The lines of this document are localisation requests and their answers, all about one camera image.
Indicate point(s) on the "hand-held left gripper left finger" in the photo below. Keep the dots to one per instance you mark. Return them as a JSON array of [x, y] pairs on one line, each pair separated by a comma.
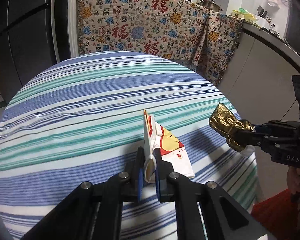
[[140, 187]]

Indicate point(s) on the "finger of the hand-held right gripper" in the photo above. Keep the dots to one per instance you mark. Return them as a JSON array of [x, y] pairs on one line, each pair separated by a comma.
[[252, 138], [260, 129]]

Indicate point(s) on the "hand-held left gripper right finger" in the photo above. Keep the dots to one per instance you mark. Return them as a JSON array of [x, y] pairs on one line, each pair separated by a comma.
[[158, 187]]

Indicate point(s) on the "gold foil wrapper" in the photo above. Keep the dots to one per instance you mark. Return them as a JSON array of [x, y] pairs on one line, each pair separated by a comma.
[[225, 120]]

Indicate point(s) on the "white printed paper wrapper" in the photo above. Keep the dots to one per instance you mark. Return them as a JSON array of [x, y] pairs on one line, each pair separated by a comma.
[[170, 152]]

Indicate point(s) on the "person's right hand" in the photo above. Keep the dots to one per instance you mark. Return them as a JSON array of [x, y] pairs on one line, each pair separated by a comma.
[[296, 182]]

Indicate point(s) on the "grey kitchen counter cabinet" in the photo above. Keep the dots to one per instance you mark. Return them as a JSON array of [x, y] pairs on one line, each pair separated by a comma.
[[260, 67]]

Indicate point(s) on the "narrow patterned cloth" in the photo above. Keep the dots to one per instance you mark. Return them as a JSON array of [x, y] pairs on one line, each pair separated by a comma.
[[220, 50]]

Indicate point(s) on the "striped tablecloth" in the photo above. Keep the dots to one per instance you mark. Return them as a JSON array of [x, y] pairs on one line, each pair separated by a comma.
[[77, 105]]

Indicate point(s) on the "white utensil holder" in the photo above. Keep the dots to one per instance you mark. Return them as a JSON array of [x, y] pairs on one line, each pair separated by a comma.
[[263, 21]]

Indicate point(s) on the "yellow green plastic containers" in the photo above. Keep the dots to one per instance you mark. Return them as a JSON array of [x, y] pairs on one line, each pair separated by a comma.
[[243, 15]]

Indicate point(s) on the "black spatula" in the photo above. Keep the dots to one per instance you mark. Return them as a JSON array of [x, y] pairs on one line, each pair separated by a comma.
[[262, 11]]

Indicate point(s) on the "steel pot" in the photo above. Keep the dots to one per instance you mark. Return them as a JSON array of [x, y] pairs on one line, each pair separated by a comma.
[[211, 4]]

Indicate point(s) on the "large patterned cloth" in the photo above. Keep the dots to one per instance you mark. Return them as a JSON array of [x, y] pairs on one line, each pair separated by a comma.
[[140, 30]]

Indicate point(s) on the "grey refrigerator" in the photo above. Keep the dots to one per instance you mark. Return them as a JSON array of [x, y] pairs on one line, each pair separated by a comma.
[[27, 30]]

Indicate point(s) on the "door frame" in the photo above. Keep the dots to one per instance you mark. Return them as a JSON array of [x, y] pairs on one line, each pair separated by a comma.
[[62, 17]]

